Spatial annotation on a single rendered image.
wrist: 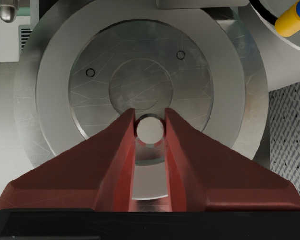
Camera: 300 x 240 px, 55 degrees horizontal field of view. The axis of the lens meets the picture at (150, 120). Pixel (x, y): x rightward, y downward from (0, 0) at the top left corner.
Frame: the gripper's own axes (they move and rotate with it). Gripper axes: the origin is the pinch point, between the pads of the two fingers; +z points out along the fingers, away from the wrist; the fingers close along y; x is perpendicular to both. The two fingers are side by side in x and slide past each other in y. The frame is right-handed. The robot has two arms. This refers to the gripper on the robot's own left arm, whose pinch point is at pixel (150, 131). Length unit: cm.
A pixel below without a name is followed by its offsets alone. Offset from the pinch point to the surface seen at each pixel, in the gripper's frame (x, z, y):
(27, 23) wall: 82, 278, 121
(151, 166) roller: 3.4, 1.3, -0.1
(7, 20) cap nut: 7.1, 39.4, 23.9
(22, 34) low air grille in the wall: 90, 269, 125
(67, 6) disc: -3.1, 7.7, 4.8
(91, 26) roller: -2.5, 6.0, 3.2
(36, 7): -3.0, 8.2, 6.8
